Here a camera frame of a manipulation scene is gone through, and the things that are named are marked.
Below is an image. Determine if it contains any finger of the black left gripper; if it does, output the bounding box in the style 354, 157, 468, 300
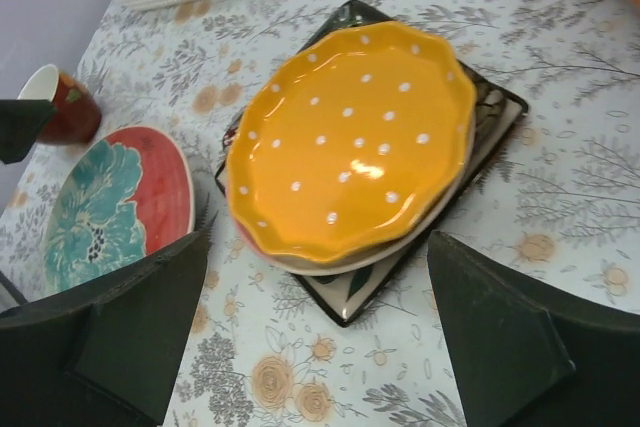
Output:
0, 99, 57, 164

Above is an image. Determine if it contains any red cup with white interior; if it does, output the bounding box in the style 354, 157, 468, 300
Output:
18, 64, 102, 146

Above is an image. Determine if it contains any yellow polka dot plate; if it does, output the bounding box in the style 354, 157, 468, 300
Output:
226, 21, 476, 264

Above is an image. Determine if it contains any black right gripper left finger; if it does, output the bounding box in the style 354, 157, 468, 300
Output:
0, 229, 213, 427

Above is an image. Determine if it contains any red plate with teal flower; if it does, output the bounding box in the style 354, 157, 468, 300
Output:
42, 126, 195, 294

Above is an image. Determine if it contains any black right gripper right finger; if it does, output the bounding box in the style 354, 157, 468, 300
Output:
427, 232, 639, 426

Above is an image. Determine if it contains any pink and cream plate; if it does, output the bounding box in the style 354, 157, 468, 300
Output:
233, 114, 476, 277

